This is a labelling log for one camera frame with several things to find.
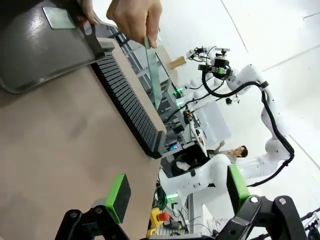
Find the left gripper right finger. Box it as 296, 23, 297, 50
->
217, 164, 308, 240

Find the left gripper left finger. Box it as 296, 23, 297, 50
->
54, 173, 148, 240

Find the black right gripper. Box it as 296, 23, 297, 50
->
198, 57, 233, 77

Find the clear glass slide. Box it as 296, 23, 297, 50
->
143, 36, 162, 110

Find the black plastic serving tray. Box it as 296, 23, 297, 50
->
0, 0, 106, 95

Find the person right hand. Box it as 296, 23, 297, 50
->
106, 0, 161, 49

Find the person left hand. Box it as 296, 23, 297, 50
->
76, 0, 100, 26

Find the small cardboard box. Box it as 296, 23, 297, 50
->
167, 56, 187, 71

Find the person in background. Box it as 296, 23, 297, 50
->
212, 140, 249, 166

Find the yellow emergency stop box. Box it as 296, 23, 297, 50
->
149, 207, 171, 230

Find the white control panel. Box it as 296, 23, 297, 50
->
188, 119, 208, 158

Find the black slotted PCB rack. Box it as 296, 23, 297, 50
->
90, 37, 168, 160

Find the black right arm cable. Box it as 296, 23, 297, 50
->
201, 71, 295, 188

